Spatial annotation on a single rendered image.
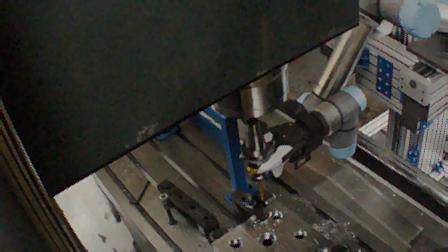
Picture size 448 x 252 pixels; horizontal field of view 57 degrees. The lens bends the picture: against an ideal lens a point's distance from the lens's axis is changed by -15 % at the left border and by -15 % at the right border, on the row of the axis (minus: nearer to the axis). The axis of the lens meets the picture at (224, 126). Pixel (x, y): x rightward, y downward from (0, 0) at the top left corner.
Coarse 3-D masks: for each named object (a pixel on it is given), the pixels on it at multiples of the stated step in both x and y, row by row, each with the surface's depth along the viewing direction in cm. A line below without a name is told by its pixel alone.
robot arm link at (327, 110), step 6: (324, 102) 112; (318, 108) 110; (324, 108) 110; (330, 108) 110; (324, 114) 109; (330, 114) 109; (336, 114) 110; (330, 120) 109; (336, 120) 110; (330, 126) 109; (336, 126) 110; (330, 132) 110
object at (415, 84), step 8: (400, 72) 153; (408, 72) 151; (416, 72) 152; (424, 72) 155; (432, 72) 153; (400, 80) 155; (408, 80) 151; (416, 80) 147; (424, 80) 146; (440, 80) 147; (400, 88) 157; (408, 88) 153; (416, 88) 149; (424, 88) 145; (432, 88) 146; (440, 88) 150; (416, 96) 151; (424, 96) 147; (432, 96) 149; (424, 104) 149
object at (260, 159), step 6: (270, 144) 101; (270, 150) 101; (246, 156) 102; (252, 156) 99; (258, 156) 99; (264, 156) 99; (270, 156) 101; (252, 162) 100; (258, 162) 100; (264, 162) 100
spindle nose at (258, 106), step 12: (276, 72) 83; (252, 84) 82; (264, 84) 83; (276, 84) 84; (288, 84) 89; (228, 96) 84; (240, 96) 84; (252, 96) 83; (264, 96) 84; (276, 96) 86; (216, 108) 89; (228, 108) 86; (240, 108) 85; (252, 108) 85; (264, 108) 86; (276, 108) 87
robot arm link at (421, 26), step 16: (384, 0) 111; (400, 0) 107; (416, 0) 103; (432, 0) 104; (384, 16) 114; (400, 16) 107; (416, 16) 104; (432, 16) 106; (416, 32) 106; (432, 32) 108
